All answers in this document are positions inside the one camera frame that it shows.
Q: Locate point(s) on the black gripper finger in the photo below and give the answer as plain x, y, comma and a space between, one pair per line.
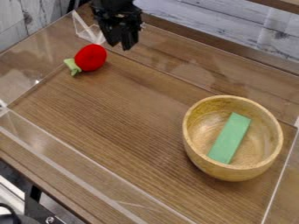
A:
130, 35
113, 33

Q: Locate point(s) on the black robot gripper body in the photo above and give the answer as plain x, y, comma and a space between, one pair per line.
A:
117, 12

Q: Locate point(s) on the red plush fruit green stem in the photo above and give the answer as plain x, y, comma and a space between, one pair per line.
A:
89, 59

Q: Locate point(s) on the wooden bowl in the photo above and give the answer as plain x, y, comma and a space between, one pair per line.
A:
260, 148

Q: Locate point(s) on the green rectangular block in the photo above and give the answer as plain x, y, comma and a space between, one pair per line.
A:
230, 138

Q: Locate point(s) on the clear acrylic tray wall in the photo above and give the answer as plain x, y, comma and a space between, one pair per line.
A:
97, 138

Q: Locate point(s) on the black table leg bracket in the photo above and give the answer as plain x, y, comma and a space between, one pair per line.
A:
35, 210

